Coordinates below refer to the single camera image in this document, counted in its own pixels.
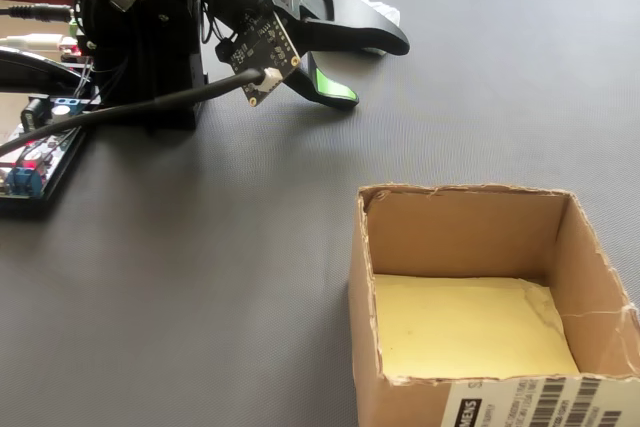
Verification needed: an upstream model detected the small board with green terminal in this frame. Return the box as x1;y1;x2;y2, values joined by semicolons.
58;10;97;69

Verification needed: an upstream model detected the light blue yarn-wrapped block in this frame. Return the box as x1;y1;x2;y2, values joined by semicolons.
358;0;404;57

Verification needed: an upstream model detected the thick black camera cable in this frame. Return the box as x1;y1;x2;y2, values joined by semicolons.
0;68;267;161

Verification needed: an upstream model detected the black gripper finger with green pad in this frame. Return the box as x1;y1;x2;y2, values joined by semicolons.
273;0;412;57
284;50;361;112

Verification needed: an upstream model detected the black barrel plug cable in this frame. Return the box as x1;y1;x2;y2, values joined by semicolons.
0;3;75;24

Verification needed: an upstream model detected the white plug cable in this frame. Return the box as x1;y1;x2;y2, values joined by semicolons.
0;32;67;52

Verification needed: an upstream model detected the open cardboard box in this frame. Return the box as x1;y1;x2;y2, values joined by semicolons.
348;182;640;427

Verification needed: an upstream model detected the controller board with blue terminals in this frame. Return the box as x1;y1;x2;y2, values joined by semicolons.
0;94;90;221

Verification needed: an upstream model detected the bare camera circuit board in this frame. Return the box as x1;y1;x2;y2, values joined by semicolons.
214;11;304;108

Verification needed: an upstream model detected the thick black curved cable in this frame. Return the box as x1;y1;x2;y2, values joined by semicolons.
0;45;87;96

